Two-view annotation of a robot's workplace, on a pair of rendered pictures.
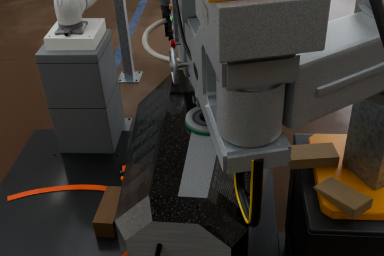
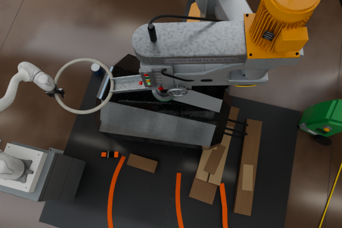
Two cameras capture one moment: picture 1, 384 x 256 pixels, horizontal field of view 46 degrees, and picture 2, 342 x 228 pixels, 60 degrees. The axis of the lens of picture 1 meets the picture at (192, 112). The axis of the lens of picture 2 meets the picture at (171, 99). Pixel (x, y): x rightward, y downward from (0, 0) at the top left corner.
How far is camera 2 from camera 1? 2.00 m
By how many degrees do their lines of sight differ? 53
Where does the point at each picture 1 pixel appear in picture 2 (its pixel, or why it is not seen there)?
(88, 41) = (43, 156)
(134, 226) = (220, 136)
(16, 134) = not seen: outside the picture
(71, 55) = (48, 171)
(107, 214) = (149, 164)
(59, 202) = (122, 196)
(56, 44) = (34, 182)
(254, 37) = not seen: hidden behind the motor
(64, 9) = (17, 169)
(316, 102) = not seen: hidden behind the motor
